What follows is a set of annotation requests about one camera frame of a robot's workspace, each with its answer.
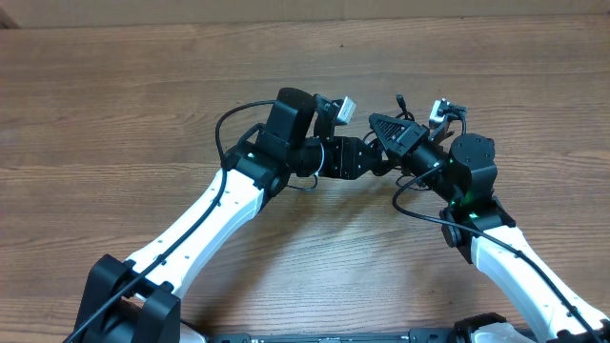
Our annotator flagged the smooth black USB cable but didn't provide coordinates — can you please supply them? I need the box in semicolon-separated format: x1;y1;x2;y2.
361;92;417;178

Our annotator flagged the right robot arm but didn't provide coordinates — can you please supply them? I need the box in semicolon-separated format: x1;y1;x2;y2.
369;113;609;342

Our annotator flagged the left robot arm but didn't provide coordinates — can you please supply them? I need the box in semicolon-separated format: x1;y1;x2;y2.
67;88;380;343

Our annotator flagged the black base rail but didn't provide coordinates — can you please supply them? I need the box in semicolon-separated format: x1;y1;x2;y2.
180;312;511;343

